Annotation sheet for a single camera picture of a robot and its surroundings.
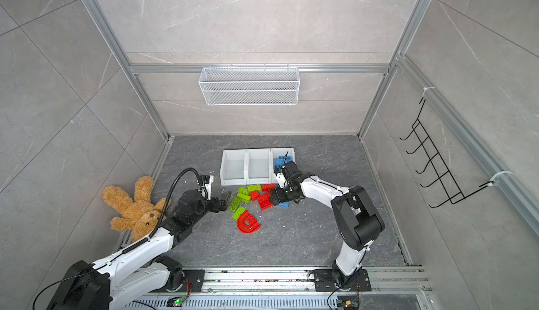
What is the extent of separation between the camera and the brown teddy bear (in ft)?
2.55

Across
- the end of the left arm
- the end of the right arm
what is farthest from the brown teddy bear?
the end of the right arm

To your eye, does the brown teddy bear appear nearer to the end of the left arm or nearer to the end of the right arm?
the end of the left arm
